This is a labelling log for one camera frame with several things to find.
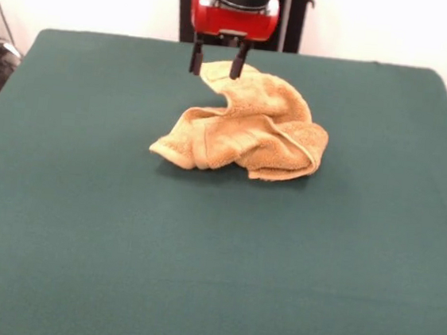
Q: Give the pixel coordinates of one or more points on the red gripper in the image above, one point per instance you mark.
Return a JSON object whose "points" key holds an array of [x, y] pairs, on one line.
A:
{"points": [[235, 20]]}

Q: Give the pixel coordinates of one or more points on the dark green table cloth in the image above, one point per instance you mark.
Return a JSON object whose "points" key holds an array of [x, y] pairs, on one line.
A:
{"points": [[213, 262]]}

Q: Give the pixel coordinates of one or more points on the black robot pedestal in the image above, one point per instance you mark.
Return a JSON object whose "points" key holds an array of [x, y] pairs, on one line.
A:
{"points": [[185, 19]]}

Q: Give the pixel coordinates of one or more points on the yellow terry towel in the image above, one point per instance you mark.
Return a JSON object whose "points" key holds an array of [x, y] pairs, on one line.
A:
{"points": [[250, 138]]}

